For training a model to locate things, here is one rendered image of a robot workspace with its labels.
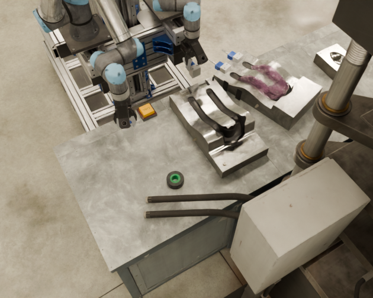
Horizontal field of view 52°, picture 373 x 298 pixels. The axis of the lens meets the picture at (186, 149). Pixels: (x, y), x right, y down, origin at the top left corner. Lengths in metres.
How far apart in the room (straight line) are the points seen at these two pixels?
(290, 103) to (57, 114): 1.90
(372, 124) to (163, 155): 1.03
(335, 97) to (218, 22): 2.78
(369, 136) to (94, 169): 1.23
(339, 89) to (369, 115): 0.13
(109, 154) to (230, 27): 2.18
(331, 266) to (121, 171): 1.01
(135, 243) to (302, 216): 0.86
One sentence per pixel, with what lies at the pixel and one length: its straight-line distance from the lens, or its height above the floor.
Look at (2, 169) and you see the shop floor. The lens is 3.06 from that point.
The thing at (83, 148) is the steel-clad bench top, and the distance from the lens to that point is 1.96.
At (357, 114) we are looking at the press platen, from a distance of 1.16.
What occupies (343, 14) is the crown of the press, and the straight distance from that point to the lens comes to 0.93.
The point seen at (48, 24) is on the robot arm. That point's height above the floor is 1.22.
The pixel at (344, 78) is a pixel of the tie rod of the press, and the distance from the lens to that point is 1.06.
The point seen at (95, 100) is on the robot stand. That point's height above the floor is 0.21.
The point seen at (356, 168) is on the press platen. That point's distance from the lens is 1.37.
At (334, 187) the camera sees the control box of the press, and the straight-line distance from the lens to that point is 1.09.
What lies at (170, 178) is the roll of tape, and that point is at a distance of 1.76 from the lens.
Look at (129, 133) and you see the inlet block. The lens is 1.80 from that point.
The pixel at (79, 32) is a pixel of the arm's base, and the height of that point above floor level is 1.09.
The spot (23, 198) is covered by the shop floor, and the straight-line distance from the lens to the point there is 2.87.
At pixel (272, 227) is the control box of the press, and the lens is 1.00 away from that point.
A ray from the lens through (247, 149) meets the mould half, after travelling 1.83.
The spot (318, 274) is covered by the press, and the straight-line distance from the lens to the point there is 1.73.
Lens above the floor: 2.38
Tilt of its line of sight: 57 degrees down
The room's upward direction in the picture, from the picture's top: 1 degrees counter-clockwise
